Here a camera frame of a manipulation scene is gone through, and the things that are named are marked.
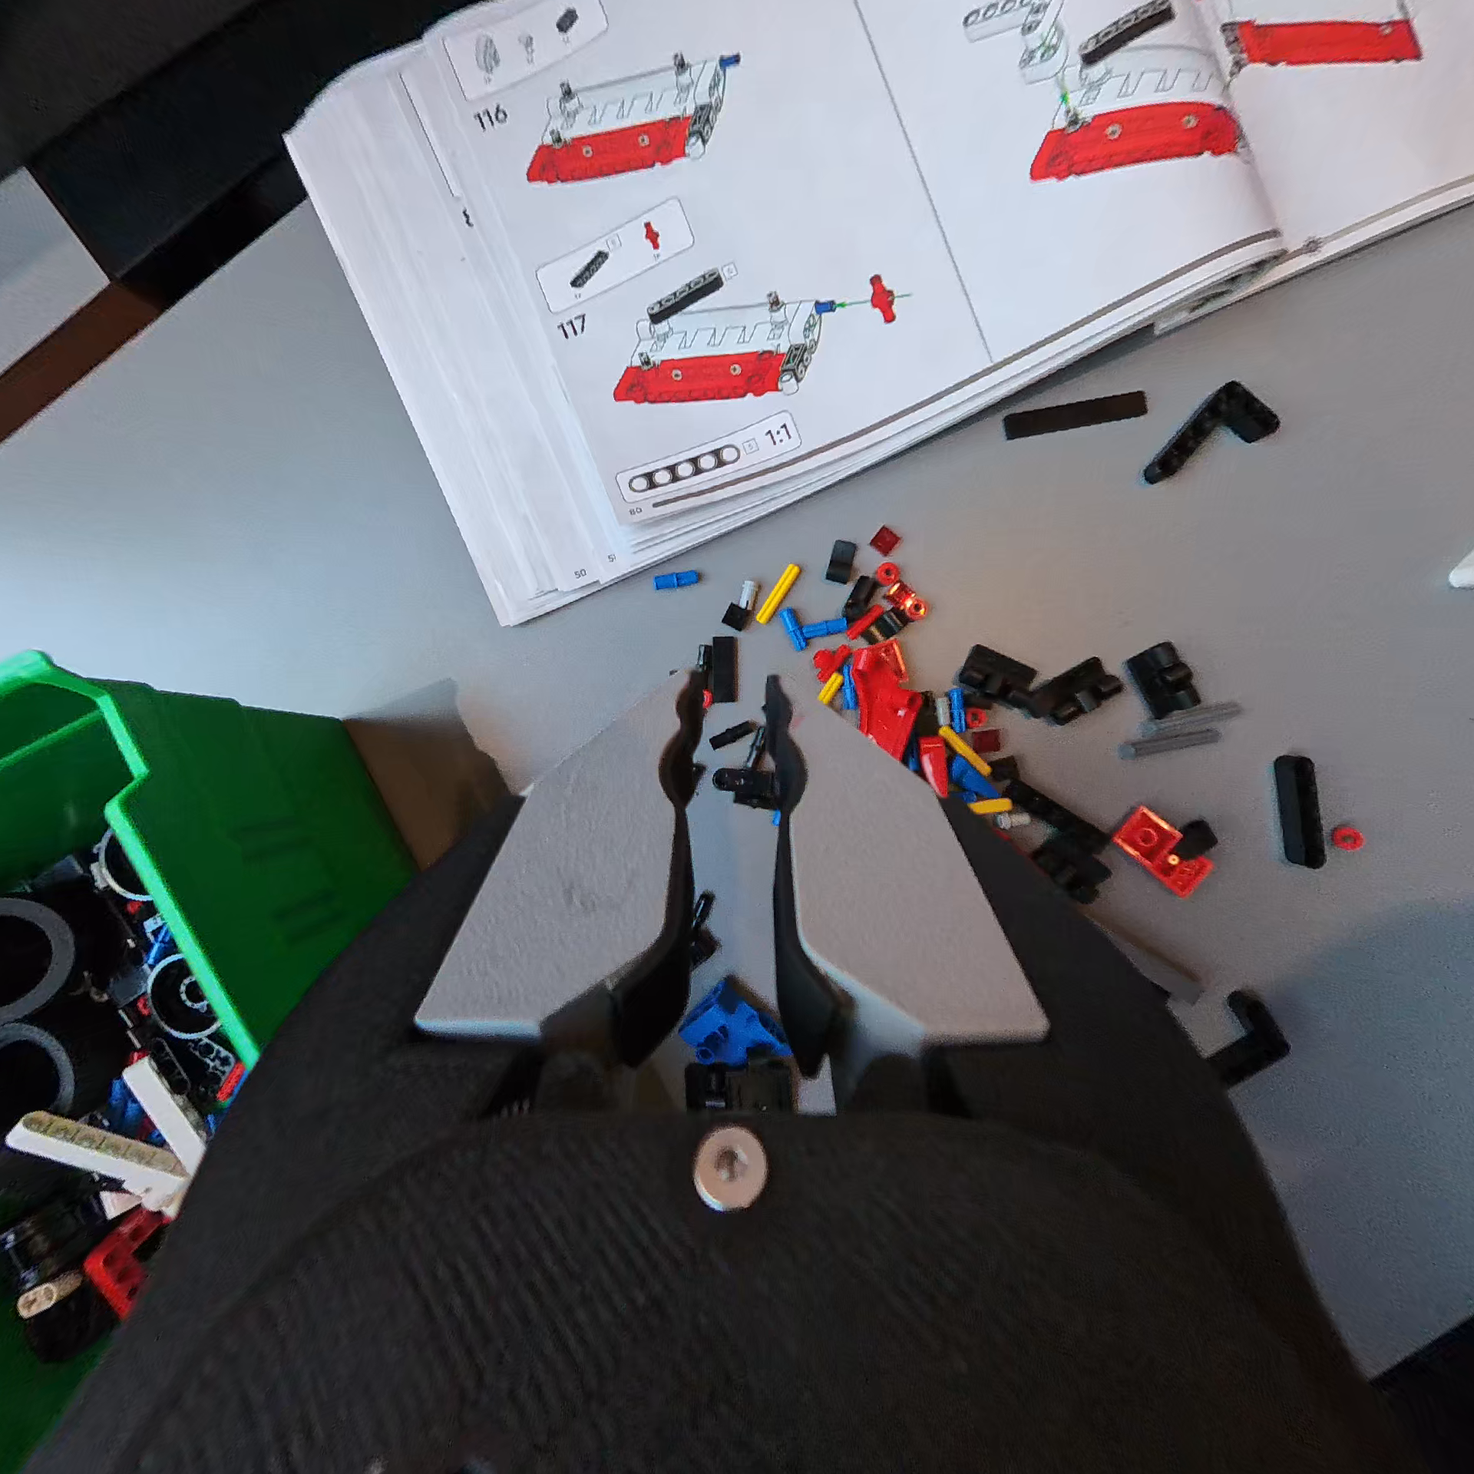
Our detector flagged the heap of bricks and tyres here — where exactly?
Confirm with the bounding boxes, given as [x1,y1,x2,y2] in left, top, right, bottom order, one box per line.
[0,824,249,1366]

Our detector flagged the green plastic bin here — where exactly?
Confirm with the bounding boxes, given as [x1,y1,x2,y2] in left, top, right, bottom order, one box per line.
[0,652,421,1474]

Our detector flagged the open instruction booklet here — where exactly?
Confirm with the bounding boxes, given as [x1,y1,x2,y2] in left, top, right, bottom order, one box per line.
[282,0,1474,629]

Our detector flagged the grey desk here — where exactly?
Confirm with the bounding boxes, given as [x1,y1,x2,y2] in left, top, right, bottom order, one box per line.
[0,173,1474,1384]

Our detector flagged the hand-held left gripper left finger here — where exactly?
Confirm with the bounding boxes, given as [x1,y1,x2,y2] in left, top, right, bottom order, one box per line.
[412,669,707,1069]

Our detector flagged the pile of brick pieces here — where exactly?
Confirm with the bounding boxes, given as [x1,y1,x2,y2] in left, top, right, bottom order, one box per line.
[654,382,1365,1117]

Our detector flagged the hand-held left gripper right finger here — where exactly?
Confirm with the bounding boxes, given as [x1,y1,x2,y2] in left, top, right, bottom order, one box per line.
[761,676,1051,1078]

